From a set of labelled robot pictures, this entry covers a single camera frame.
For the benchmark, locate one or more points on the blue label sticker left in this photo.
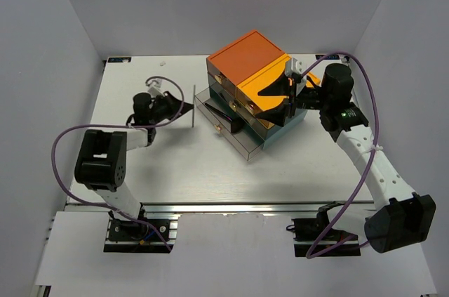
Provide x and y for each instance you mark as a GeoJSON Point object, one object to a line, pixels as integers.
{"type": "Point", "coordinates": [119, 59]}

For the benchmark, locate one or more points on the thin black makeup brush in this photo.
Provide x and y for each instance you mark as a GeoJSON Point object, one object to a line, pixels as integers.
{"type": "Point", "coordinates": [194, 105]}

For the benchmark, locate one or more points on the blue label sticker right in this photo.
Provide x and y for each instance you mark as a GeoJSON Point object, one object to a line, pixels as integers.
{"type": "Point", "coordinates": [322, 57]}

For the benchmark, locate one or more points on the aluminium rail lower left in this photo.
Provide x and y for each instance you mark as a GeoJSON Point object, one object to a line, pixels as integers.
{"type": "Point", "coordinates": [40, 291]}

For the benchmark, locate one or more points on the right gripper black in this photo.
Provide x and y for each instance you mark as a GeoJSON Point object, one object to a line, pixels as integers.
{"type": "Point", "coordinates": [279, 88]}

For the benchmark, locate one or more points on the clear wide bottom drawer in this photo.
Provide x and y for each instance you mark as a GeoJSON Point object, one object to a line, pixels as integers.
{"type": "Point", "coordinates": [245, 142]}

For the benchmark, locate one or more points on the teal drawer box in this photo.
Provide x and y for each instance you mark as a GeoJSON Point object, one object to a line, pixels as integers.
{"type": "Point", "coordinates": [276, 132]}

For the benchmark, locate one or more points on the black brush brown bristles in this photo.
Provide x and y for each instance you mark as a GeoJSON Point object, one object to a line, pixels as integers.
{"type": "Point", "coordinates": [236, 124]}

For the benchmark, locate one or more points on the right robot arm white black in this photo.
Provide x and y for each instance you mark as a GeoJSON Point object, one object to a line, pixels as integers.
{"type": "Point", "coordinates": [402, 217]}

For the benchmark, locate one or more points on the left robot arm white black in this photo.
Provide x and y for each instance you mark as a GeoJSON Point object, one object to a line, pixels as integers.
{"type": "Point", "coordinates": [101, 164]}

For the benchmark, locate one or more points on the blue label sticker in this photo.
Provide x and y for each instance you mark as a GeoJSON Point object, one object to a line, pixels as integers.
{"type": "Point", "coordinates": [119, 59]}
{"type": "Point", "coordinates": [322, 57]}

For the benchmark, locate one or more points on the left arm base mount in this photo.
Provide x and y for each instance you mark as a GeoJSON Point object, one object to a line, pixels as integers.
{"type": "Point", "coordinates": [126, 236]}

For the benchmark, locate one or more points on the dark grey drawer box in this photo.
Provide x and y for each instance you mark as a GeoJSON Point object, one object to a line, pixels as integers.
{"type": "Point", "coordinates": [233, 107]}

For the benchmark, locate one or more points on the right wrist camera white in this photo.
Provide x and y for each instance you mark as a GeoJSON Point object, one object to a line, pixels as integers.
{"type": "Point", "coordinates": [296, 69]}

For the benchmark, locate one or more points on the dark orange drawer box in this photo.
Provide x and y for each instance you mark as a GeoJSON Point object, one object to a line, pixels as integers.
{"type": "Point", "coordinates": [241, 59]}

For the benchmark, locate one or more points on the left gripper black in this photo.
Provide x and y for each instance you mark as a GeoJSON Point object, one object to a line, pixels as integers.
{"type": "Point", "coordinates": [173, 104]}

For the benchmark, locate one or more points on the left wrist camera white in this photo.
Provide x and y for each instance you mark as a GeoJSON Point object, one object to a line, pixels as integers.
{"type": "Point", "coordinates": [154, 87]}

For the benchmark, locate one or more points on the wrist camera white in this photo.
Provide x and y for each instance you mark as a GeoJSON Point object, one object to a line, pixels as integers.
{"type": "Point", "coordinates": [154, 87]}
{"type": "Point", "coordinates": [296, 69]}

